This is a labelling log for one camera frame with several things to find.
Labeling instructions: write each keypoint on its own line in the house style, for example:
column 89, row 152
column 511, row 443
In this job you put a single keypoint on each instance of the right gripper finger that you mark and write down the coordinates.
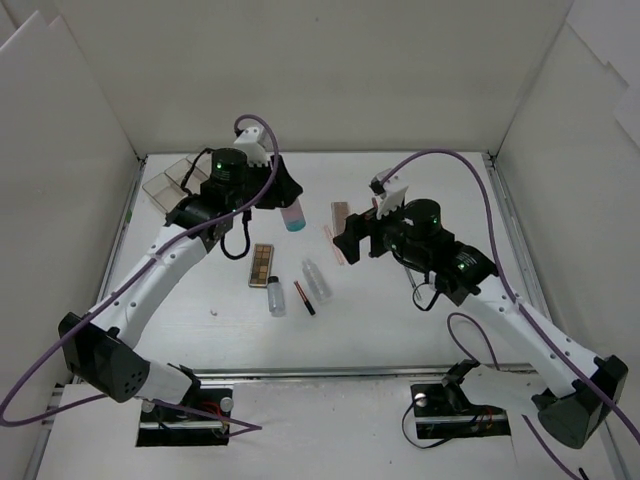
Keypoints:
column 365, row 223
column 349, row 244

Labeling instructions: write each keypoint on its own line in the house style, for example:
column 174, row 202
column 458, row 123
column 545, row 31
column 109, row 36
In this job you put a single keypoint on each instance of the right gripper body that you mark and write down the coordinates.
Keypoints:
column 372, row 235

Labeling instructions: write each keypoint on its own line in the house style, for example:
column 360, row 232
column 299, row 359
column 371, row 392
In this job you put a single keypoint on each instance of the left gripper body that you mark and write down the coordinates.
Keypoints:
column 279, row 185

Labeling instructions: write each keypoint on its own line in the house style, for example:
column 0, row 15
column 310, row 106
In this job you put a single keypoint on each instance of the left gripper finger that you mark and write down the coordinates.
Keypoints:
column 273, row 200
column 287, row 189

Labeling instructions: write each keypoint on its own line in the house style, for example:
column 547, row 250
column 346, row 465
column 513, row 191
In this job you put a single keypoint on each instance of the pink blue white bottle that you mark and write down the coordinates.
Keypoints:
column 293, row 217

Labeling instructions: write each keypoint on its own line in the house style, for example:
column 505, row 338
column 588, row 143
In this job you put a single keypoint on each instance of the pink-brown eyeshadow palette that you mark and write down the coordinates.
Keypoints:
column 340, row 211

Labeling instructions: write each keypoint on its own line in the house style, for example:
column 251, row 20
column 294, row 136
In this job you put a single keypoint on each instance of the clear ribbed bottle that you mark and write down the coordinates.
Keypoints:
column 318, row 285

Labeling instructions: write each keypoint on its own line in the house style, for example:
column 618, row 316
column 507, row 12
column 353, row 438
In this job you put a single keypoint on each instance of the brown eyeshadow palette silver frame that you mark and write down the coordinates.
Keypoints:
column 260, row 267

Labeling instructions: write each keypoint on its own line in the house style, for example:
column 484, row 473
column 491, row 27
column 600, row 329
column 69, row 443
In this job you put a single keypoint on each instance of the small clear bottle black cap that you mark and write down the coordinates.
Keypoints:
column 276, row 299

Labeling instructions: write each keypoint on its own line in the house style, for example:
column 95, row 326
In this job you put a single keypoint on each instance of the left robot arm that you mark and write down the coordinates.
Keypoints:
column 99, row 347

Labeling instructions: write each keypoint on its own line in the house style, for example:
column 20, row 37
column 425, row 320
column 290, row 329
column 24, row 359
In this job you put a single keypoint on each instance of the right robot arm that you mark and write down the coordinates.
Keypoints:
column 580, row 388

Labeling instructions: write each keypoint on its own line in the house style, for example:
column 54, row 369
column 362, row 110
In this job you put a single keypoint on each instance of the peach concealer stick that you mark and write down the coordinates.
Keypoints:
column 329, row 235

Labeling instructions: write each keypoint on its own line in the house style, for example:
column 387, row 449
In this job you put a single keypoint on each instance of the grey eyeliner pencil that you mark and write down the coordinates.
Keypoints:
column 414, row 285

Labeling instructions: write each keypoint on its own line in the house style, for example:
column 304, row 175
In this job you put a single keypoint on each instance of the orange lip gloss black cap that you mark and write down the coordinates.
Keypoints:
column 304, row 298

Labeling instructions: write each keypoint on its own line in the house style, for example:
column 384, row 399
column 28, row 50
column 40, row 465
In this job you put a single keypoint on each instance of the clear acrylic organizer box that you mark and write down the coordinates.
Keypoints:
column 183, row 177

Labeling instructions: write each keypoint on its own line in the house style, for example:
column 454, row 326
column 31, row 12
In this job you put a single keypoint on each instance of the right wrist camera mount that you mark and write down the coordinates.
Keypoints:
column 390, row 191

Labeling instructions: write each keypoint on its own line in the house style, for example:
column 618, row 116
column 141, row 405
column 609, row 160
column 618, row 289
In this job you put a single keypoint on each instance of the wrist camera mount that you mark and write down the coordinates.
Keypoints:
column 390, row 191
column 251, row 143

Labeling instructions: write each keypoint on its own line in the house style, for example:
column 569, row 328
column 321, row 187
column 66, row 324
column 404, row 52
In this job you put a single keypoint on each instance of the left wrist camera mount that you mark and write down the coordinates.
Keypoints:
column 251, row 143

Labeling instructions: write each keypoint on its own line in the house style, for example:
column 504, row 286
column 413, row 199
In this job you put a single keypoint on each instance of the aluminium right rail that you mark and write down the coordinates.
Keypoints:
column 526, row 283

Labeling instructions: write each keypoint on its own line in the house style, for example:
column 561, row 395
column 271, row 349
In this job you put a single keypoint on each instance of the aluminium rail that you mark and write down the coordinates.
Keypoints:
column 324, row 372
column 526, row 283

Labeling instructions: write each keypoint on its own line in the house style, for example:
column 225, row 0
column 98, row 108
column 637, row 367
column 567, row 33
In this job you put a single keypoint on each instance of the aluminium front rail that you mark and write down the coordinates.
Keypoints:
column 324, row 372

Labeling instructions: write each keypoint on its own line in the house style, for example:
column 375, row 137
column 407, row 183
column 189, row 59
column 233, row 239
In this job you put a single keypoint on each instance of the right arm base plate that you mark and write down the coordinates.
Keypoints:
column 444, row 413

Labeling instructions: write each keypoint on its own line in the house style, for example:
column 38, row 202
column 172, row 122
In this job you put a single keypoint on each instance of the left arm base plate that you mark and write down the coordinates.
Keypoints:
column 164, row 427

